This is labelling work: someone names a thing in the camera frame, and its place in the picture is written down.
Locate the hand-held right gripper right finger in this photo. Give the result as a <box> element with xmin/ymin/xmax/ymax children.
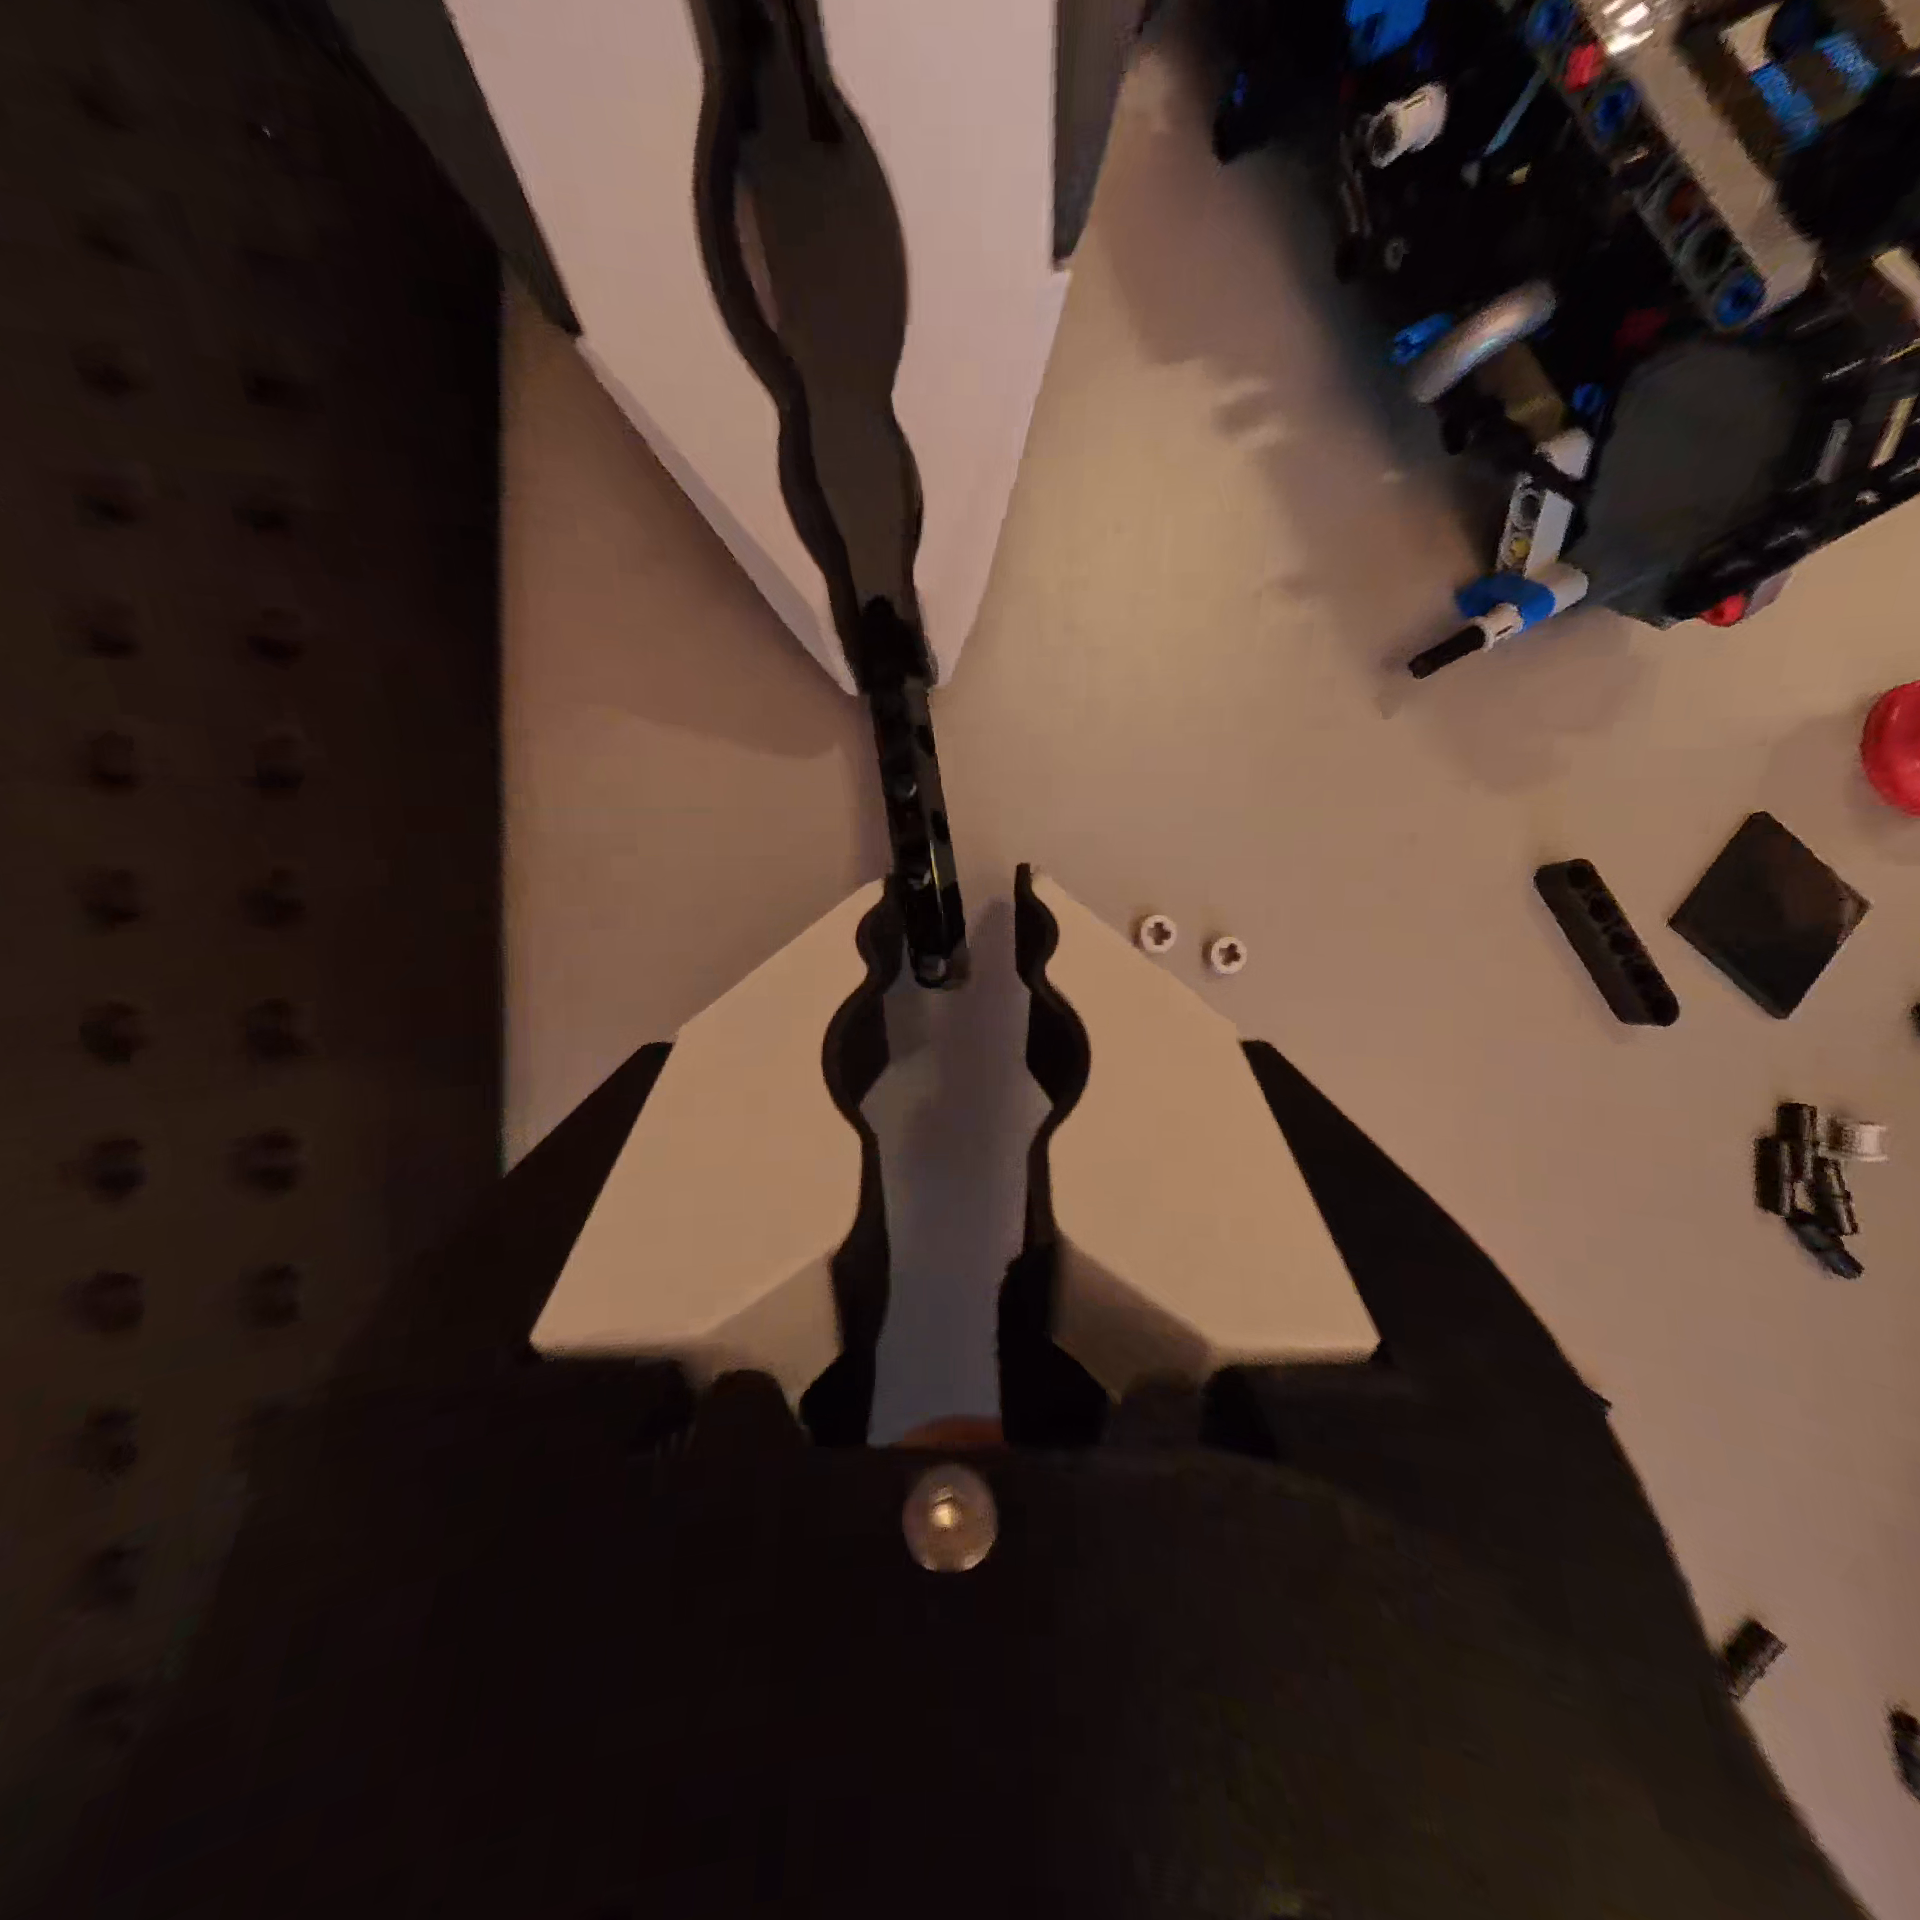
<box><xmin>998</xmin><ymin>864</ymin><xmax>1383</xmax><ymax>1448</ymax></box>

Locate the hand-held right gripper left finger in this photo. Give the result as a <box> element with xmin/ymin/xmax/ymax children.
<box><xmin>528</xmin><ymin>878</ymin><xmax>906</xmax><ymax>1448</ymax></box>

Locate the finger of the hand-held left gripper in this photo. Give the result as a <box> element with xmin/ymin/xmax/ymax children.
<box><xmin>832</xmin><ymin>0</ymin><xmax>1146</xmax><ymax>691</ymax></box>
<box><xmin>320</xmin><ymin>0</ymin><xmax>872</xmax><ymax>703</ymax></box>

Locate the long black brick beam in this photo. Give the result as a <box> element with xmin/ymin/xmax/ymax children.
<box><xmin>859</xmin><ymin>598</ymin><xmax>970</xmax><ymax>991</ymax></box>

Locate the toy brick truck model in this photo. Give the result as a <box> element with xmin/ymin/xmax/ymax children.
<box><xmin>1206</xmin><ymin>0</ymin><xmax>1920</xmax><ymax>681</ymax></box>

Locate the grey desk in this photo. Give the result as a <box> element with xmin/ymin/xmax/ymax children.
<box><xmin>495</xmin><ymin>0</ymin><xmax>1920</xmax><ymax>1920</ymax></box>

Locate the short black brick beam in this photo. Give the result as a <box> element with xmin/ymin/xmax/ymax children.
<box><xmin>1535</xmin><ymin>858</ymin><xmax>1683</xmax><ymax>1030</ymax></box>

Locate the bunch of small black pins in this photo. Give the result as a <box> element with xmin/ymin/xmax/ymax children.
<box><xmin>1752</xmin><ymin>1100</ymin><xmax>1868</xmax><ymax>1281</ymax></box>

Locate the black smooth square tile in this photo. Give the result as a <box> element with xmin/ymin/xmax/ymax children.
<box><xmin>1668</xmin><ymin>808</ymin><xmax>1870</xmax><ymax>1024</ymax></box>

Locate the black perforated panel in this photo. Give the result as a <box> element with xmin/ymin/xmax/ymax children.
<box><xmin>0</xmin><ymin>0</ymin><xmax>512</xmax><ymax>1804</ymax></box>

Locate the red toy wheel hub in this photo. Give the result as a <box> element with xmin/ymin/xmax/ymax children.
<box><xmin>1859</xmin><ymin>684</ymin><xmax>1920</xmax><ymax>821</ymax></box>

